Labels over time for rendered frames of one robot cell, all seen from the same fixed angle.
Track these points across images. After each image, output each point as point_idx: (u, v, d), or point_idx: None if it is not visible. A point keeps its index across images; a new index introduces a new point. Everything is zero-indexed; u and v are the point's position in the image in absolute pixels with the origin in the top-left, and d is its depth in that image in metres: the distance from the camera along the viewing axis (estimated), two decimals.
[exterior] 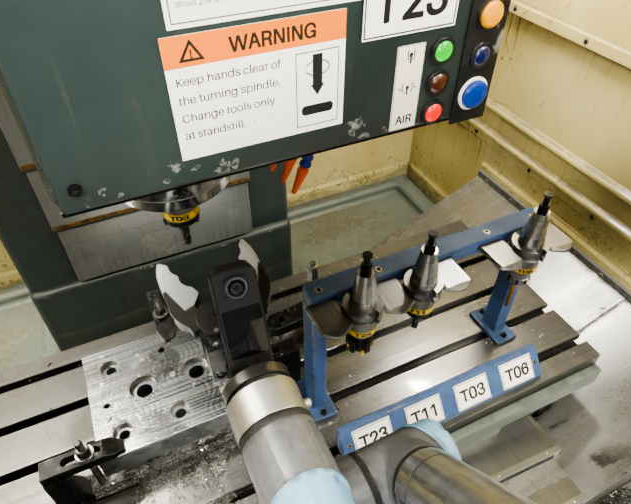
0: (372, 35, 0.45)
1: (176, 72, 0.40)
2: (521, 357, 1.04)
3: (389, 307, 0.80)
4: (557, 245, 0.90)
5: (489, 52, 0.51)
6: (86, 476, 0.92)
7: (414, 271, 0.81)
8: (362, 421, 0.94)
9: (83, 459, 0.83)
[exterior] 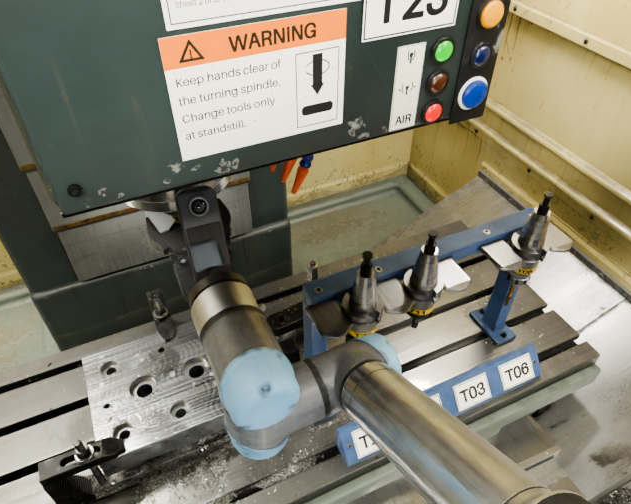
0: (372, 35, 0.45)
1: (176, 72, 0.40)
2: (521, 357, 1.04)
3: (389, 307, 0.80)
4: (557, 245, 0.90)
5: (489, 52, 0.51)
6: (86, 476, 0.92)
7: (414, 271, 0.81)
8: None
9: (83, 459, 0.83)
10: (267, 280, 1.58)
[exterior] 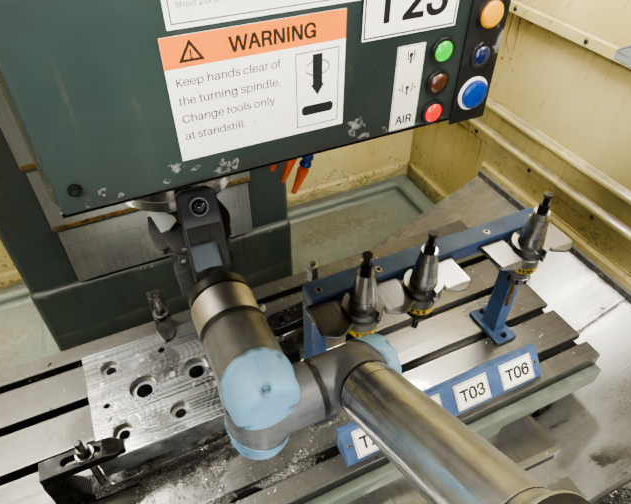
0: (372, 35, 0.45)
1: (176, 72, 0.40)
2: (521, 357, 1.04)
3: (389, 307, 0.80)
4: (557, 245, 0.90)
5: (489, 52, 0.51)
6: (86, 476, 0.92)
7: (414, 271, 0.81)
8: None
9: (83, 459, 0.83)
10: (267, 280, 1.58)
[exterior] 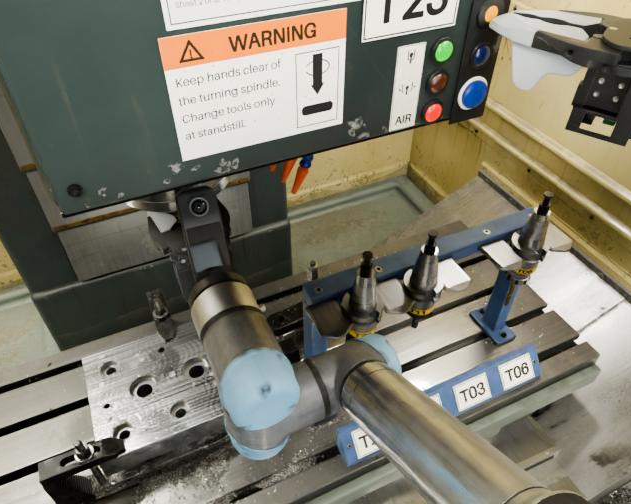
0: (372, 35, 0.45)
1: (176, 72, 0.40)
2: (521, 357, 1.04)
3: (389, 307, 0.80)
4: (557, 245, 0.90)
5: (489, 52, 0.51)
6: (86, 476, 0.92)
7: (414, 271, 0.81)
8: None
9: (83, 459, 0.83)
10: (267, 280, 1.58)
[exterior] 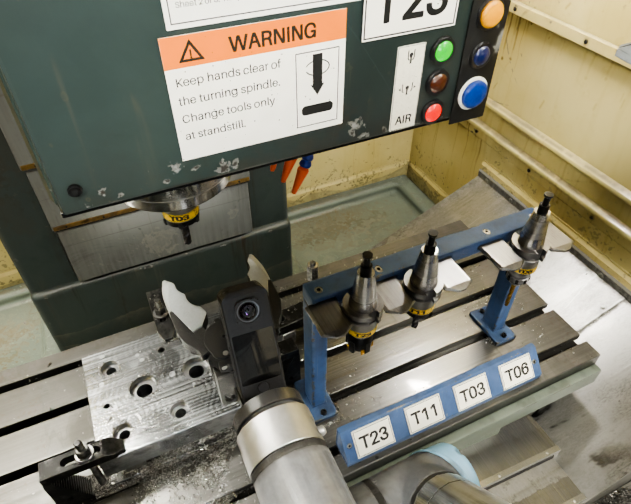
0: (372, 35, 0.45)
1: (176, 72, 0.40)
2: (521, 357, 1.04)
3: (389, 307, 0.80)
4: (557, 245, 0.90)
5: (489, 52, 0.51)
6: (86, 476, 0.92)
7: (414, 271, 0.81)
8: (362, 421, 0.94)
9: (83, 459, 0.83)
10: None
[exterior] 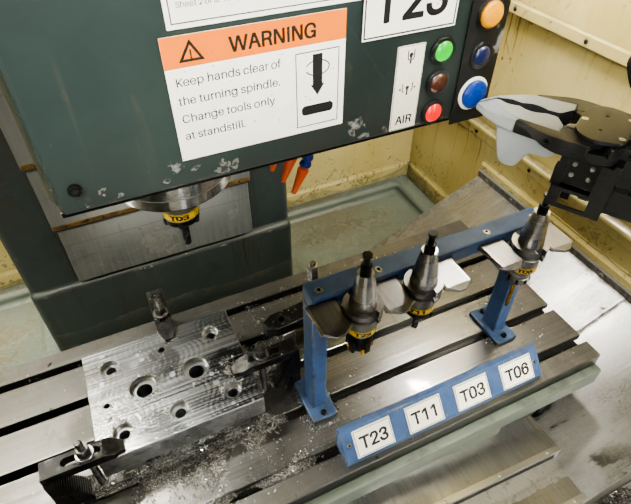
0: (372, 35, 0.45)
1: (176, 72, 0.40)
2: (521, 357, 1.04)
3: (389, 307, 0.80)
4: (557, 245, 0.90)
5: (489, 52, 0.51)
6: (86, 476, 0.92)
7: (414, 271, 0.81)
8: (362, 421, 0.94)
9: (83, 459, 0.83)
10: (267, 280, 1.58)
